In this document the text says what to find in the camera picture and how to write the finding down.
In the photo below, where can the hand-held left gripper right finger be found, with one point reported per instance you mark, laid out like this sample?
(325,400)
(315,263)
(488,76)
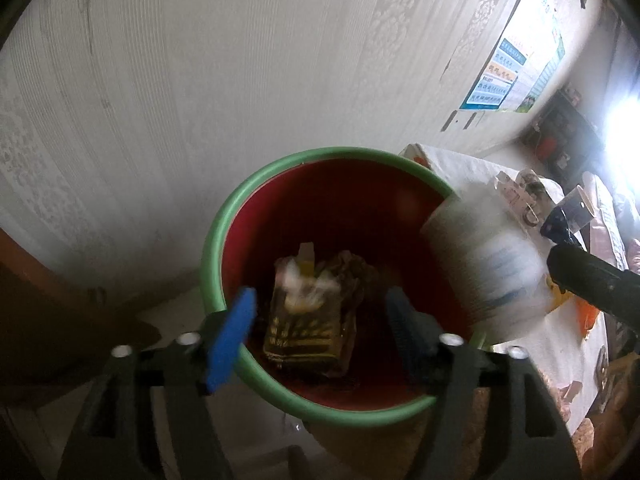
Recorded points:
(405,330)

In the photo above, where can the bed with checked sheet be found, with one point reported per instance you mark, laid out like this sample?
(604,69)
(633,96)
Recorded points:
(607,220)

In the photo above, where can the orange container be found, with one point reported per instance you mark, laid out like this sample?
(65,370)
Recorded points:
(548,147)

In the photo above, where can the bright window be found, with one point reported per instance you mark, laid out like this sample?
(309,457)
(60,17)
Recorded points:
(625,135)

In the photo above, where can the pink snack packet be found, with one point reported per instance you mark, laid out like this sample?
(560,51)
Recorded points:
(510,190)

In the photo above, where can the pale plastic wrapper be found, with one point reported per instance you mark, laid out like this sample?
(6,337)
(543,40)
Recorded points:
(305,280)

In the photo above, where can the orange snack wrapper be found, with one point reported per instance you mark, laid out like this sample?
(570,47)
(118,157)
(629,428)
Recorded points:
(586,315)

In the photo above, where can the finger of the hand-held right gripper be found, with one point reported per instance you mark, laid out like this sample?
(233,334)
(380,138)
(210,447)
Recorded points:
(595,280)

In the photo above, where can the brown wooden furniture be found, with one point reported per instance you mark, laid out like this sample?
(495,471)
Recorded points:
(50,330)

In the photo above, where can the wall socket plate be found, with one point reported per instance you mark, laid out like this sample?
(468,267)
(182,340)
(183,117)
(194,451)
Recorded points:
(470,120)
(450,121)

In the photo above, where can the white chart wall poster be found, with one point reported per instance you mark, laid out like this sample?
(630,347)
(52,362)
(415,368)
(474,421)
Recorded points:
(530,67)

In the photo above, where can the dark box with gold print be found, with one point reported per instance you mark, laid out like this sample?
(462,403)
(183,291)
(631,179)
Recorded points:
(305,335)

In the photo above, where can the silver foil wrapper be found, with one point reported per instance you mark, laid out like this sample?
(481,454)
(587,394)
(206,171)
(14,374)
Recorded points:
(534,187)

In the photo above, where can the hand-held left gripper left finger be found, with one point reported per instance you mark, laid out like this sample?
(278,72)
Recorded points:
(230,340)

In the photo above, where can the dark foil wrapper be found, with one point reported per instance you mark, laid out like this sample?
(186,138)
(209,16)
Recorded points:
(355,270)

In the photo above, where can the dark wooden shelf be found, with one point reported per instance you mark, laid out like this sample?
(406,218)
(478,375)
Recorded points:
(565,120)

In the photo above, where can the blue alphabet wall poster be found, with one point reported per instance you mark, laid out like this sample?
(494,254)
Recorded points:
(500,75)

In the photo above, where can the red bin with green rim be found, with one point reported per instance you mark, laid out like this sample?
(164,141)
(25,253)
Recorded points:
(350,200)

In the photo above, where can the white paper cup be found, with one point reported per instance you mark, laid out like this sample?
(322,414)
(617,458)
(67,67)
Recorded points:
(485,265)

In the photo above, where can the green bordered wall poster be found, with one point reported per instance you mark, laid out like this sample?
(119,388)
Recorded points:
(537,90)

